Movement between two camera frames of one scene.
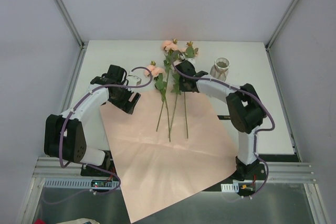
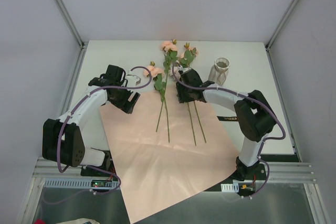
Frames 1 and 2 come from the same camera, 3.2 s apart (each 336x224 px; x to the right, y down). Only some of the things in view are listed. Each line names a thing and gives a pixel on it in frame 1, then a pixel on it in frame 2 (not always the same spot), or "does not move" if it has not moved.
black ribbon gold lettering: [223, 117] does not move
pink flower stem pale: [176, 86] -> [186, 60]
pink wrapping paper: [173, 147] does not move
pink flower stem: [168, 46] does not move
